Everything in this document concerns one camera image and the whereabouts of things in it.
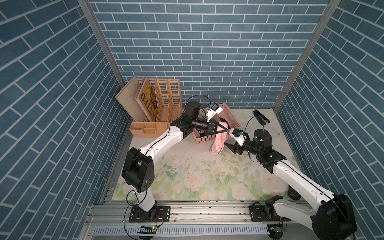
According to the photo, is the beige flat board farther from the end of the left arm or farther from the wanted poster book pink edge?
the end of the left arm

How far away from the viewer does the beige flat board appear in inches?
35.7

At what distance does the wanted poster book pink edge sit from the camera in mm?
918

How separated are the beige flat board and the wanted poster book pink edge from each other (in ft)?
0.07
